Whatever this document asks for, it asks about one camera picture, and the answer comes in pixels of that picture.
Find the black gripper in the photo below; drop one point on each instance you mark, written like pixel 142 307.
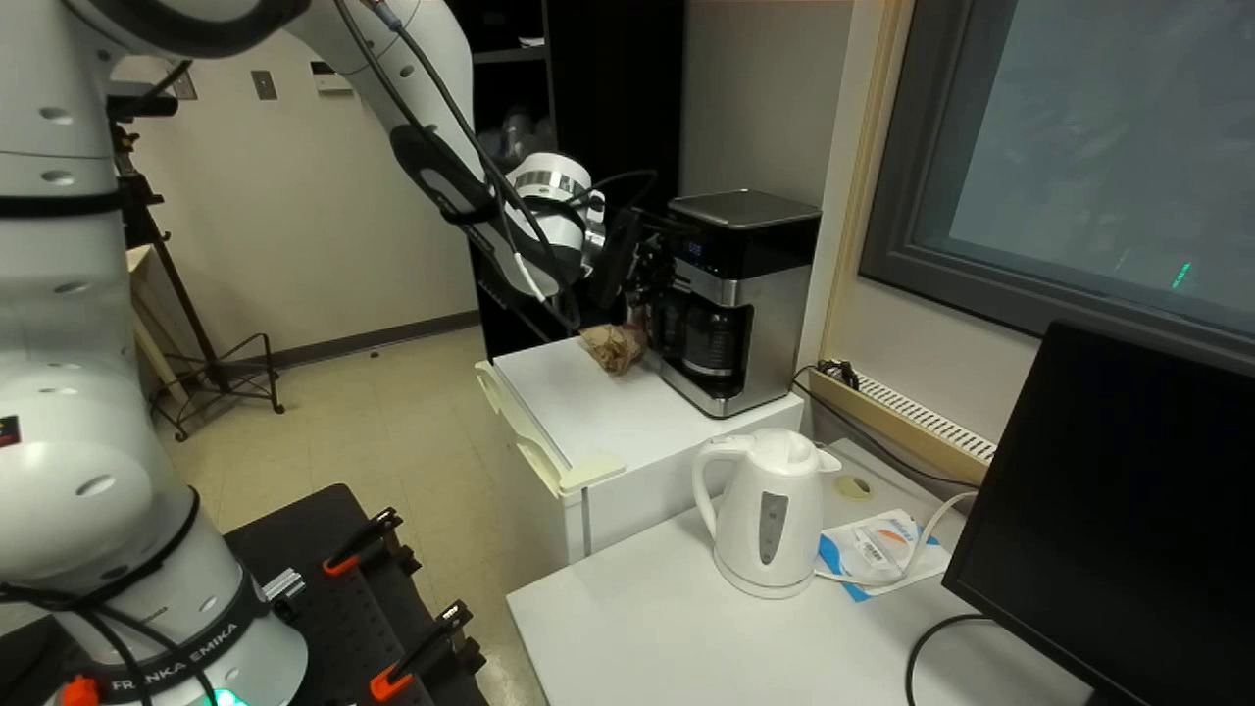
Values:
pixel 620 255

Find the black silver coffee maker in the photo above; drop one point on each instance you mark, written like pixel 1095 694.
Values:
pixel 747 299

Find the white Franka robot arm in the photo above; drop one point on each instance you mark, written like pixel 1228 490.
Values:
pixel 65 395

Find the crumpled brown paper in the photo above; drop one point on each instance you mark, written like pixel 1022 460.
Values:
pixel 615 345

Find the black cabinet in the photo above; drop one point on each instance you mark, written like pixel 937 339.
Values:
pixel 615 92

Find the white electric kettle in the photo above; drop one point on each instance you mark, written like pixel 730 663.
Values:
pixel 758 523

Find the beige round desk grommet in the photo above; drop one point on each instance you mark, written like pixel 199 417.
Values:
pixel 853 488

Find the grey framed window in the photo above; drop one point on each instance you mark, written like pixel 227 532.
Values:
pixel 895 199

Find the beige baseboard heater vent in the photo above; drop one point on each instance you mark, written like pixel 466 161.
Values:
pixel 917 424

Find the blue white paper packet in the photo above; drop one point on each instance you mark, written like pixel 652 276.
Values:
pixel 882 545

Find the black orange bar clamp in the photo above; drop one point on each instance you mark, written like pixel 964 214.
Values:
pixel 359 541
pixel 419 654

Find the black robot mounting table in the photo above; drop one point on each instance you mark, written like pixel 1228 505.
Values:
pixel 326 615

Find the black tripod stand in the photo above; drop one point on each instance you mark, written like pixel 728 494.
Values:
pixel 199 327

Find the black computer monitor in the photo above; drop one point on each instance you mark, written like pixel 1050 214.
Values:
pixel 1124 523

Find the small orange knob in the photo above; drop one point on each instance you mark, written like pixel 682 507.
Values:
pixel 80 693

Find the small black wall plug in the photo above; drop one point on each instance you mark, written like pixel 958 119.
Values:
pixel 843 373

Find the grey wall plate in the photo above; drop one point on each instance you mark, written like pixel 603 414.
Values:
pixel 263 85

